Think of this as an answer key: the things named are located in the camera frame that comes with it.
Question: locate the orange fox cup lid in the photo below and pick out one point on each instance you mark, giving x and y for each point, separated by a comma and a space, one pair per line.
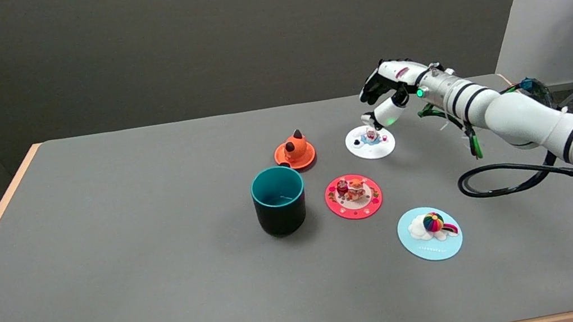
295, 151

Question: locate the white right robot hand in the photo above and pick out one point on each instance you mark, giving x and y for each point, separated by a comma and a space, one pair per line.
392, 72

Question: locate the red cup lid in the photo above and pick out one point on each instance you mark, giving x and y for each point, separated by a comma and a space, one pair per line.
355, 207

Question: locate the white cup lid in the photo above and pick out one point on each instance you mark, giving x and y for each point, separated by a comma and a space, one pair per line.
376, 150

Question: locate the dark teal cup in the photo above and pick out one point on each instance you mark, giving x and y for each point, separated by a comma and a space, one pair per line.
281, 216

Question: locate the light blue rainbow cup lid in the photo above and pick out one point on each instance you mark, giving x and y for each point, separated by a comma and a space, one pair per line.
431, 247

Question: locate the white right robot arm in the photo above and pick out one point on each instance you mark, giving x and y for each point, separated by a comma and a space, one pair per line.
512, 116

